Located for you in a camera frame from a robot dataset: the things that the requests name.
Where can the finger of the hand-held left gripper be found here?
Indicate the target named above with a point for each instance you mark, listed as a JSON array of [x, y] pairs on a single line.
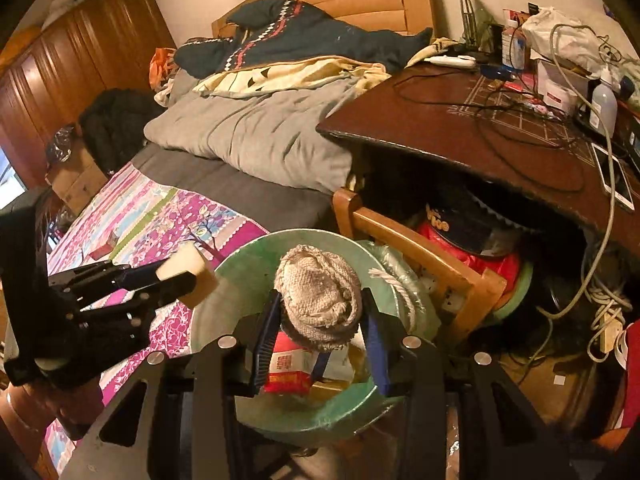
[[110, 275], [165, 291]]

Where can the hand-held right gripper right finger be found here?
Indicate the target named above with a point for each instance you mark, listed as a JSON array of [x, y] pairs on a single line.
[[377, 355]]

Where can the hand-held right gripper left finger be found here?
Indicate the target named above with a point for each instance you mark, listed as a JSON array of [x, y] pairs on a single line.
[[265, 355]]

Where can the cream foam block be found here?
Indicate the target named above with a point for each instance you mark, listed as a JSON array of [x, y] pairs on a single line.
[[190, 265]]

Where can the beige knitted cloth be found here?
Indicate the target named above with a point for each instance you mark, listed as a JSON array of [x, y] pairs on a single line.
[[315, 300]]

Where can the green plastic basin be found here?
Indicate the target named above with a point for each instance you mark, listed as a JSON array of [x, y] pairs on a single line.
[[240, 280]]

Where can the red white packet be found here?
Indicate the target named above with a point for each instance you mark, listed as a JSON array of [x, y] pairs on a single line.
[[287, 365]]

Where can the pink packet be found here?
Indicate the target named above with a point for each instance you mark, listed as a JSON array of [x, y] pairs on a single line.
[[102, 251]]

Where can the brown cardboard box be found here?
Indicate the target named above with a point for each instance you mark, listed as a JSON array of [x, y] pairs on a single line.
[[75, 185]]

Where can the shiny crumpled plastic bag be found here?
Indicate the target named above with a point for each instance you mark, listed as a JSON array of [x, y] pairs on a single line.
[[62, 142]]

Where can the dark grey mattress sheet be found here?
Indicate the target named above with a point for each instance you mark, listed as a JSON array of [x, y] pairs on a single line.
[[225, 185]]

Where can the wooden chair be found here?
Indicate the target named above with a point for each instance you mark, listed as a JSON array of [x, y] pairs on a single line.
[[400, 235]]

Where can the red bag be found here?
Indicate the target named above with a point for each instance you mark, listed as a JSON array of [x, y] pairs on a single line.
[[495, 265]]

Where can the black clothing pile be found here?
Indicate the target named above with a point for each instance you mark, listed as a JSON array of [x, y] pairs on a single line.
[[120, 125]]

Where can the black embroidered cap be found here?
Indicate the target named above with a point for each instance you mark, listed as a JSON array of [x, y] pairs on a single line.
[[465, 215]]

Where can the brown wooden wardrobe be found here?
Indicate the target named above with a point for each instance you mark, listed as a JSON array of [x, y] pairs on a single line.
[[75, 60]]

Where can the light grey quilt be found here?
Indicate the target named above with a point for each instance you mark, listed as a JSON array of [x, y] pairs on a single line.
[[260, 130]]

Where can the white cloth pile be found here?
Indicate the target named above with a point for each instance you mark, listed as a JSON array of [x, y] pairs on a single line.
[[164, 92]]

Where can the large orange bundle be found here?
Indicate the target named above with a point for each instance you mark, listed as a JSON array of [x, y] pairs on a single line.
[[17, 45]]

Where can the orange bag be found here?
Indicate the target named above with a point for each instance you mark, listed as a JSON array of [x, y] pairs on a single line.
[[162, 65]]

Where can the dark brown table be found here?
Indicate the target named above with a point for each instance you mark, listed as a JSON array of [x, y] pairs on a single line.
[[425, 120]]

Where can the cream printed blanket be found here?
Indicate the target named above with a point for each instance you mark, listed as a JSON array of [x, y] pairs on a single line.
[[280, 77]]

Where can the dark blue patterned jacket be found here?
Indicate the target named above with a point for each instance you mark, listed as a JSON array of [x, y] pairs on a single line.
[[280, 35]]

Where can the white smartphone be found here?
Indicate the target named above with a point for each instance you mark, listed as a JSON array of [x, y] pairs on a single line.
[[612, 175]]

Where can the white remote control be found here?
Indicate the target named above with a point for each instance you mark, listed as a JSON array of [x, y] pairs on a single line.
[[452, 60]]

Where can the blue pen case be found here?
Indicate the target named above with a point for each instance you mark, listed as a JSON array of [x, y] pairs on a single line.
[[497, 71]]

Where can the white box red label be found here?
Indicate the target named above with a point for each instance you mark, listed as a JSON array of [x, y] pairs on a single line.
[[560, 87]]

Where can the translucent plastic bottle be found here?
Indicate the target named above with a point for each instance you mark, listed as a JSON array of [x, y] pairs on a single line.
[[602, 107]]

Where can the white plastic bag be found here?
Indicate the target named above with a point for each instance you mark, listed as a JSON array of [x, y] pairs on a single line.
[[560, 35]]

